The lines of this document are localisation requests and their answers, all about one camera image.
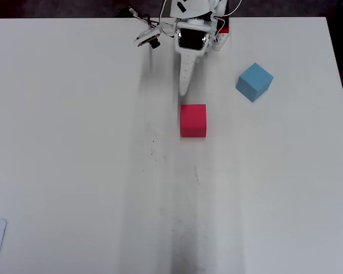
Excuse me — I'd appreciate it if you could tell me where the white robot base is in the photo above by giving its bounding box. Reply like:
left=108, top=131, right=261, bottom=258
left=214, top=27, right=232, bottom=53

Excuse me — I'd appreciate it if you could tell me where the blue foam cube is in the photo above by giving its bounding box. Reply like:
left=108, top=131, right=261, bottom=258
left=235, top=62, right=274, bottom=103

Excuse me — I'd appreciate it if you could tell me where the white servo cable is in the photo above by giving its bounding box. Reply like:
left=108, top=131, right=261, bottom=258
left=158, top=0, right=174, bottom=37
left=227, top=0, right=243, bottom=17

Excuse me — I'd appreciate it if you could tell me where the dark motor controller board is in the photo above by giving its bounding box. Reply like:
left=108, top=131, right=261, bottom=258
left=117, top=6, right=139, bottom=18

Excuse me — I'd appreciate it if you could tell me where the red foam cube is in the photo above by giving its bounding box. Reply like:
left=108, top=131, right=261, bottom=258
left=180, top=104, right=208, bottom=138

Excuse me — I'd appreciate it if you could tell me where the red black wire bundle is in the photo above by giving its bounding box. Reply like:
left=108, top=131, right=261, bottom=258
left=131, top=11, right=161, bottom=30

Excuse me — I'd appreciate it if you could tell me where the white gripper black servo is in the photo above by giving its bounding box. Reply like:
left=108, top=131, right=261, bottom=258
left=174, top=19, right=218, bottom=97

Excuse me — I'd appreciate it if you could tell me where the white spiral cable wrap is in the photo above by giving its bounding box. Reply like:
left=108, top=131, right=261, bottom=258
left=209, top=7, right=220, bottom=45

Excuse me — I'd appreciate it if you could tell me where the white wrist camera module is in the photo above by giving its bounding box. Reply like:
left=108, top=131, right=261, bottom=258
left=132, top=27, right=163, bottom=50

